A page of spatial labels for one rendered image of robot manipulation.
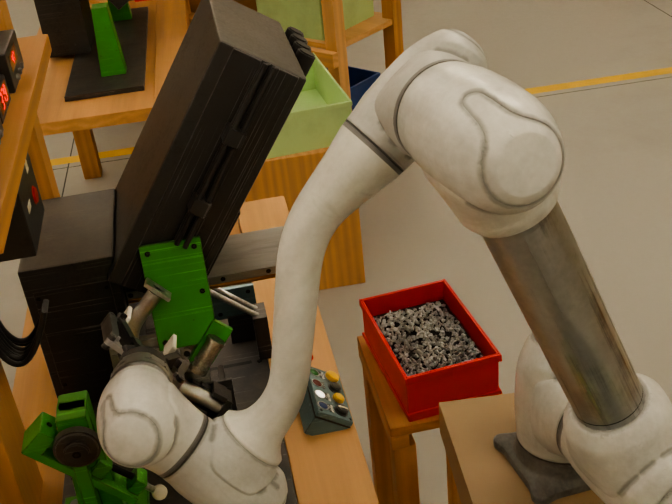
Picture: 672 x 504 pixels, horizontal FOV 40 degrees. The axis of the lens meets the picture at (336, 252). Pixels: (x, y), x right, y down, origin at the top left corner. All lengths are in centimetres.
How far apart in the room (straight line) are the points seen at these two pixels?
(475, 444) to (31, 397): 97
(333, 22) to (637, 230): 163
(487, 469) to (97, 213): 94
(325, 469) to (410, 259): 234
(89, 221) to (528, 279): 107
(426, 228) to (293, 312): 304
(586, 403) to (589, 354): 10
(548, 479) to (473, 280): 229
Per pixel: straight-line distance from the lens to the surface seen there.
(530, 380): 154
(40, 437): 160
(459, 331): 210
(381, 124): 116
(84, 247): 187
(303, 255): 120
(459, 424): 178
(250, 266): 191
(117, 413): 121
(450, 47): 118
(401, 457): 204
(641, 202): 446
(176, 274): 177
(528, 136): 99
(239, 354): 206
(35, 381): 217
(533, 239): 111
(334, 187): 118
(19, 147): 160
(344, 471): 175
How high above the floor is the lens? 212
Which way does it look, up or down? 31 degrees down
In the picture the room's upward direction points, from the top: 6 degrees counter-clockwise
